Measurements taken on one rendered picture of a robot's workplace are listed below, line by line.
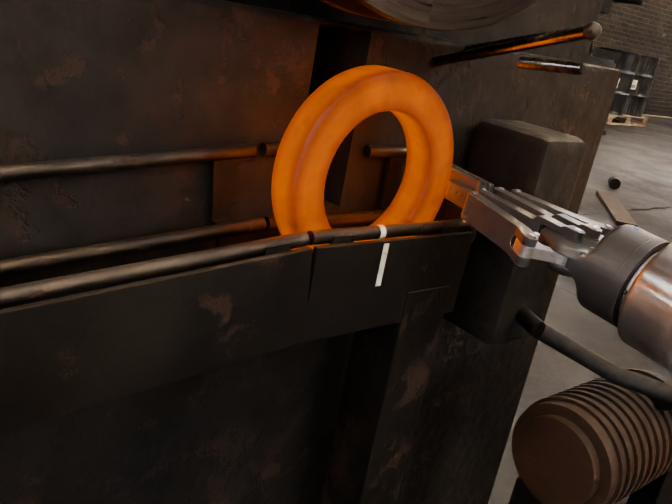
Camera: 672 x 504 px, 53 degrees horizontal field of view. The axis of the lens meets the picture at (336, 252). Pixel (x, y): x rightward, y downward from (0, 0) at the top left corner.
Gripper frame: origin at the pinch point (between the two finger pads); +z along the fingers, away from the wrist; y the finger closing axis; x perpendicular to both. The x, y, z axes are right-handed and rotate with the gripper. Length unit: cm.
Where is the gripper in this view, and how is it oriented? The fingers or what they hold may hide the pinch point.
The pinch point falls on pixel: (457, 185)
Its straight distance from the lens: 66.4
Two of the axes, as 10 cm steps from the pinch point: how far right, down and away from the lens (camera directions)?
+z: -5.9, -4.5, 6.7
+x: 2.3, -8.9, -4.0
